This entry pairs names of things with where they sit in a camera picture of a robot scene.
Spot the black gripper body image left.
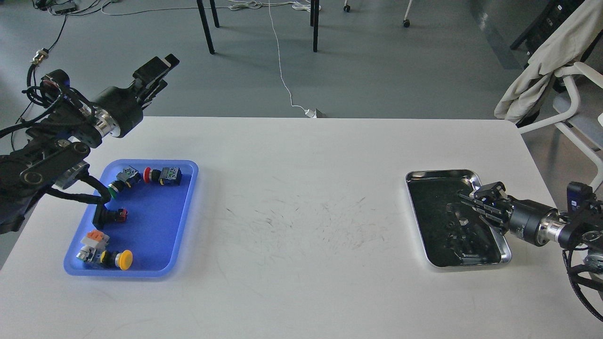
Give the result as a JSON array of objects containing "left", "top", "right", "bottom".
[{"left": 92, "top": 86, "right": 144, "bottom": 138}]

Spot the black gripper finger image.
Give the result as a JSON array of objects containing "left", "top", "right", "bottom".
[
  {"left": 473, "top": 205, "right": 511, "bottom": 234},
  {"left": 457, "top": 182, "right": 511, "bottom": 212},
  {"left": 137, "top": 80, "right": 168, "bottom": 110},
  {"left": 133, "top": 54, "right": 179, "bottom": 85}
]

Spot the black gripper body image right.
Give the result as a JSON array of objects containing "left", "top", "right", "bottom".
[{"left": 508, "top": 200, "right": 561, "bottom": 247}]

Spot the silver metal tray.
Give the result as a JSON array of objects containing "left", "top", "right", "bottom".
[{"left": 405, "top": 169, "right": 512, "bottom": 271}]

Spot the blue plastic tray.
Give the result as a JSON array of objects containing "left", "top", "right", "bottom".
[{"left": 63, "top": 159, "right": 198, "bottom": 278}]

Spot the black table leg left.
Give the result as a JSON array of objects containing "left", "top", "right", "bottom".
[{"left": 196, "top": 0, "right": 220, "bottom": 55}]

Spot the black table leg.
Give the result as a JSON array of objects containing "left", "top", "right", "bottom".
[
  {"left": 196, "top": 0, "right": 220, "bottom": 55},
  {"left": 310, "top": 0, "right": 319, "bottom": 52}
]

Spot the white chair with beige cloth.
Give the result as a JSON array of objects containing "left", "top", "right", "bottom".
[{"left": 494, "top": 0, "right": 602, "bottom": 190}]

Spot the orange grey contact block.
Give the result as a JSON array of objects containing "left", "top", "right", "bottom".
[{"left": 81, "top": 229, "right": 110, "bottom": 250}]

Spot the black table leg right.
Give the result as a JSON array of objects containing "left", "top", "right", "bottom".
[{"left": 310, "top": 0, "right": 319, "bottom": 52}]

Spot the green push button switch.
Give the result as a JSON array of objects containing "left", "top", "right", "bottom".
[{"left": 107, "top": 166, "right": 142, "bottom": 198}]

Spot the red push button switch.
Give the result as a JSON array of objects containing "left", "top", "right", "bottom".
[{"left": 142, "top": 167, "right": 182, "bottom": 186}]

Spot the black floor cable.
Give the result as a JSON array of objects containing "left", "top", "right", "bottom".
[{"left": 9, "top": 0, "right": 114, "bottom": 151}]

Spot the black sleeved cable left arm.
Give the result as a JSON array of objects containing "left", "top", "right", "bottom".
[{"left": 45, "top": 172, "right": 112, "bottom": 226}]

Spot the black push button switch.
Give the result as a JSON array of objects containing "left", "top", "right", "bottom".
[{"left": 92, "top": 204, "right": 128, "bottom": 230}]

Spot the yellow push button switch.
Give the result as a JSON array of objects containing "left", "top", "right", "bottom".
[{"left": 76, "top": 247, "right": 133, "bottom": 271}]

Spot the white floor cable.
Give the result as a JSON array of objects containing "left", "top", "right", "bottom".
[{"left": 101, "top": 0, "right": 326, "bottom": 119}]

